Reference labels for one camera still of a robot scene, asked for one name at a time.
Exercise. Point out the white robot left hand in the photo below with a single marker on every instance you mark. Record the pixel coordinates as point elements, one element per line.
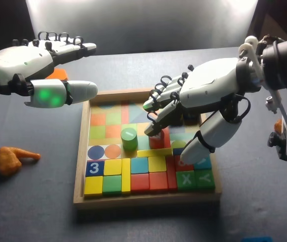
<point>17,65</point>

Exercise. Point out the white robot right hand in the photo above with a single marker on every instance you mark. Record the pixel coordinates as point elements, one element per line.
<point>209,85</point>

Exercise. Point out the red cylinder block letter Q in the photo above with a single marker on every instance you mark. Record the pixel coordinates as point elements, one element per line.
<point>156,144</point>

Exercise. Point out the green cylinder block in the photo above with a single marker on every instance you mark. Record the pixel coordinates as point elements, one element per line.
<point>129,141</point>

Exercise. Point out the orange hexagon block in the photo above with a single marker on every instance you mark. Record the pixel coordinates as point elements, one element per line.
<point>59,74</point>

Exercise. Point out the wooden puzzle tray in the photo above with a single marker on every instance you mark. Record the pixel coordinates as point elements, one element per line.
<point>146,199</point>

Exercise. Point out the brown board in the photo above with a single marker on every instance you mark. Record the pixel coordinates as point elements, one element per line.
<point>272,27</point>

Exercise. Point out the white backdrop board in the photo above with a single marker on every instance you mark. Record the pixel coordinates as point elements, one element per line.
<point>143,25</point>

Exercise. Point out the toy fried chicken leg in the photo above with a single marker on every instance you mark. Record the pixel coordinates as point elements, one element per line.
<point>7,161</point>

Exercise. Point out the grey table cloth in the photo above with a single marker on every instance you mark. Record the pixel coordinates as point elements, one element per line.
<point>32,214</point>

